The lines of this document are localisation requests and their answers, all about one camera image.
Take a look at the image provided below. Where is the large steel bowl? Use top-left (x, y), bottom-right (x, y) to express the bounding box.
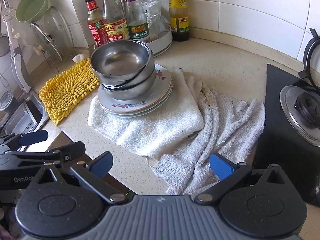
top-left (101, 70), bottom-right (156, 101)

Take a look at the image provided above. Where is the small steel bowl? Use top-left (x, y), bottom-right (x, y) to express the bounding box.
top-left (101, 62), bottom-right (155, 90)

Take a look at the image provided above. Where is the steel sink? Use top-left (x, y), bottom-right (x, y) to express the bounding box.
top-left (1, 89), bottom-right (49, 135)

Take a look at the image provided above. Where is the black gas stove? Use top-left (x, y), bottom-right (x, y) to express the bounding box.
top-left (253, 64), bottom-right (319, 206)

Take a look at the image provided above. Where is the yellow chenille mat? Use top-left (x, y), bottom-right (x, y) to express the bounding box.
top-left (39, 58), bottom-right (100, 125)

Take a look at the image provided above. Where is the white terry towel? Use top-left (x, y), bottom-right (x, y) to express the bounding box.
top-left (88, 68), bottom-right (265, 197)

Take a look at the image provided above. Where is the middle floral plate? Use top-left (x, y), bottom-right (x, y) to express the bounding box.
top-left (98, 78), bottom-right (172, 113)

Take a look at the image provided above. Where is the floral plate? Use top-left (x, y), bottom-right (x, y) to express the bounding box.
top-left (98, 64), bottom-right (172, 115)
top-left (98, 78), bottom-right (172, 113)
top-left (101, 86), bottom-right (172, 118)

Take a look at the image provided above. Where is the bottom floral plate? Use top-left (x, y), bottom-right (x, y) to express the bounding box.
top-left (101, 86), bottom-right (172, 118)

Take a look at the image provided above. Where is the steel stove burner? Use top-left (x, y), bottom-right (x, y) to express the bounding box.
top-left (279, 85), bottom-right (319, 147)

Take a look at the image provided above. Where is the top floral plate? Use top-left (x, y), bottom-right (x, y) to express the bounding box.
top-left (98, 64), bottom-right (172, 115)

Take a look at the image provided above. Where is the glass pot lid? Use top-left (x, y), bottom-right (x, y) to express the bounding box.
top-left (30, 6), bottom-right (74, 61)

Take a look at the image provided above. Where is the white folding holder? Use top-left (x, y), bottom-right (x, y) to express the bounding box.
top-left (2, 7), bottom-right (31, 93)

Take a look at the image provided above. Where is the yellow cap vinegar bottle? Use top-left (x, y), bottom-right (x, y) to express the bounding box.
top-left (103, 0), bottom-right (130, 41)

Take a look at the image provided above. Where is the green plastic basin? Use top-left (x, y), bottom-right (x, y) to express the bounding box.
top-left (16, 0), bottom-right (48, 23)

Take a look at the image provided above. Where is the red label sauce bottle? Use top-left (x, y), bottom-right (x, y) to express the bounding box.
top-left (85, 0), bottom-right (110, 47)

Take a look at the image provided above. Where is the purple label clear bottle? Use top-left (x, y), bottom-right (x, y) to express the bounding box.
top-left (125, 0), bottom-right (151, 43)

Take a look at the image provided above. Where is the white round condiment tray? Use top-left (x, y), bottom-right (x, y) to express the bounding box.
top-left (93, 24), bottom-right (173, 58)

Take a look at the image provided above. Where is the yellow green label oil bottle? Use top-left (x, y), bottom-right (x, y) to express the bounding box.
top-left (169, 0), bottom-right (190, 42)

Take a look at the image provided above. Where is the clear plastic bag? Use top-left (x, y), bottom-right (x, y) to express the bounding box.
top-left (140, 0), bottom-right (162, 41)

